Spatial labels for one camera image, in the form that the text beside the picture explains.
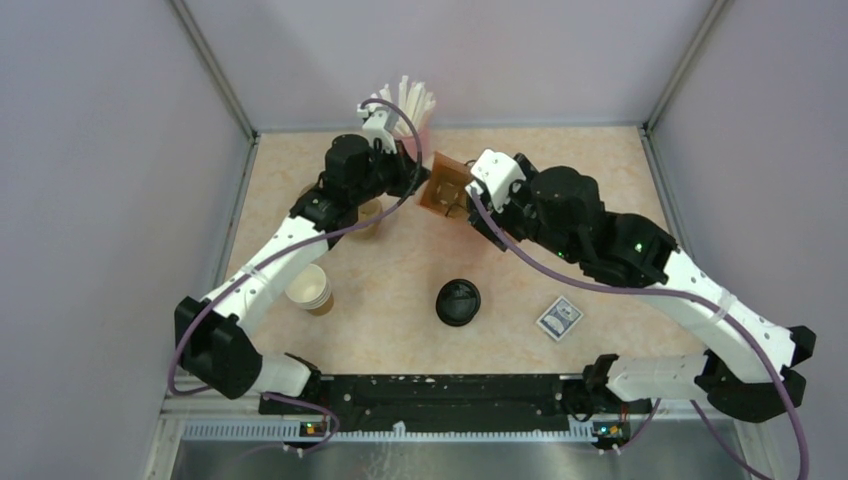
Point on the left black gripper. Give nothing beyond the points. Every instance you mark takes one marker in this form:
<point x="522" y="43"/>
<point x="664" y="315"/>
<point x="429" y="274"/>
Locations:
<point x="410" y="174"/>

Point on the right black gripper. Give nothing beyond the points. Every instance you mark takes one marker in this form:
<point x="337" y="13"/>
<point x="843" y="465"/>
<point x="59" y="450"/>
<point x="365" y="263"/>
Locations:
<point x="521" y="190"/>

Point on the orange paper bag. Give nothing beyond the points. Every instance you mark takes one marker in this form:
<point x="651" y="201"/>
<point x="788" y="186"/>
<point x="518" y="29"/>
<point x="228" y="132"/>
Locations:
<point x="444" y="193"/>

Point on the stack of black cup lids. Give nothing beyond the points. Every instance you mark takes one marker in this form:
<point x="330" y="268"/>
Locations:
<point x="458" y="302"/>

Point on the stack of brown paper cups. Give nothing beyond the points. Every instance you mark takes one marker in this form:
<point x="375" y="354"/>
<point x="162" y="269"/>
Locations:
<point x="311" y="291"/>

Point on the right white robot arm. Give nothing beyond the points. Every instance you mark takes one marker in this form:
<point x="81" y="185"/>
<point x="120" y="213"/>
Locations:
<point x="748" y="369"/>

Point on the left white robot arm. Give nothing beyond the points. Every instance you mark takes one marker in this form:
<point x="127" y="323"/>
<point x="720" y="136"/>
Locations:
<point x="213" y="334"/>

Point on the pink straw holder cup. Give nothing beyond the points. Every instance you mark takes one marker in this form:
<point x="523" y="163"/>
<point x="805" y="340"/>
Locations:
<point x="411" y="147"/>

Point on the brown pulp cup carrier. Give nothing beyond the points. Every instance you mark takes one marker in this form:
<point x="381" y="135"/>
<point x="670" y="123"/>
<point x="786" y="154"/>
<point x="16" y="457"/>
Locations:
<point x="368" y="218"/>

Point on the blue playing card box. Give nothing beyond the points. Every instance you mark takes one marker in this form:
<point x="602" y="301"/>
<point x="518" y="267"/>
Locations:
<point x="559" y="318"/>

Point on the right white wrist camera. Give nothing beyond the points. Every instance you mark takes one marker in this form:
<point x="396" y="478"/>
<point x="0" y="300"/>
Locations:
<point x="495" y="173"/>

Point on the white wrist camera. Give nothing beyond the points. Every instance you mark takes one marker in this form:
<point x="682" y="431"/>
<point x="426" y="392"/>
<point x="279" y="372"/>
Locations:
<point x="495" y="173"/>
<point x="379" y="119"/>

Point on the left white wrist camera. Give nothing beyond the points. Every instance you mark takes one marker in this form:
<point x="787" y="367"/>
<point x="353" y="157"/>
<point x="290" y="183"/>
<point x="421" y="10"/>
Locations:
<point x="379" y="119"/>

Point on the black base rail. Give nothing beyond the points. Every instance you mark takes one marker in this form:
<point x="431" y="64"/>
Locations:
<point x="496" y="403"/>

